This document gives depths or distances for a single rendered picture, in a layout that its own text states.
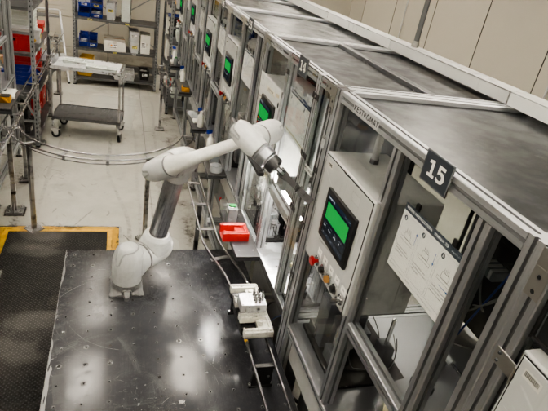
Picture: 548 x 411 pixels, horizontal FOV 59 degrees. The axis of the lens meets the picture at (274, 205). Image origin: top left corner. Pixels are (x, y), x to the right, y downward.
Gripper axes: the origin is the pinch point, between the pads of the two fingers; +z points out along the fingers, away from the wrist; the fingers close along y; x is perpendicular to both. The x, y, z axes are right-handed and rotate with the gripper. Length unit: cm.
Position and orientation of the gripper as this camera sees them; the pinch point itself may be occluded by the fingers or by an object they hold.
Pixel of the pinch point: (304, 196)
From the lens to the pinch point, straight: 196.4
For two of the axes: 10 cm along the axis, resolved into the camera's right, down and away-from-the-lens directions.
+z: 6.9, 7.1, -1.3
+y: 1.3, 0.6, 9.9
